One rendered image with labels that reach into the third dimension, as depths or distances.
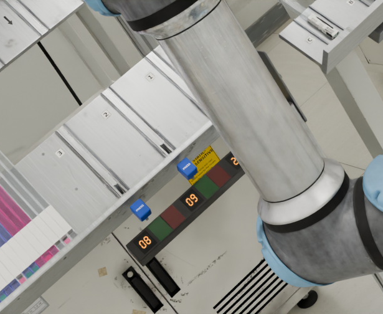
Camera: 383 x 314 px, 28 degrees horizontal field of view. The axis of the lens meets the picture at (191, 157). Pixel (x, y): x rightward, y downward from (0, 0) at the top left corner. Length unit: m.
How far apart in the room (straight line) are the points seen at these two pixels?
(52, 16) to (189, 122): 0.36
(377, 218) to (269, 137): 0.15
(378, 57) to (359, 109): 0.99
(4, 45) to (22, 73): 1.73
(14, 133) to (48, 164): 1.90
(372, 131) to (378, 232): 0.84
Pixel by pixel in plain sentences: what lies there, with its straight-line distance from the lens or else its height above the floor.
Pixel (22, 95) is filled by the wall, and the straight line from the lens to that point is 3.30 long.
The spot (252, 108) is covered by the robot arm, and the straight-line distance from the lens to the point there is 0.85.
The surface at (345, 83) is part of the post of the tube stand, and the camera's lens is 1.67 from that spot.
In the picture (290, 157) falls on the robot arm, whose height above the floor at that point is 0.85.
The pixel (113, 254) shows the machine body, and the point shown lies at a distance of 1.73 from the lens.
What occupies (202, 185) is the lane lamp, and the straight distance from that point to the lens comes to 1.37.
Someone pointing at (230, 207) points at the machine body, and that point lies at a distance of 1.82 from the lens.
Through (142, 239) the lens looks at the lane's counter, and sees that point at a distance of 1.35.
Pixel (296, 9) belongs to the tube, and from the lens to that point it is 1.43.
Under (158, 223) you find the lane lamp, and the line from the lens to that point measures 1.36.
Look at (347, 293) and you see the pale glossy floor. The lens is 2.04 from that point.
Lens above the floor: 1.27
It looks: 24 degrees down
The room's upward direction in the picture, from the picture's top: 36 degrees counter-clockwise
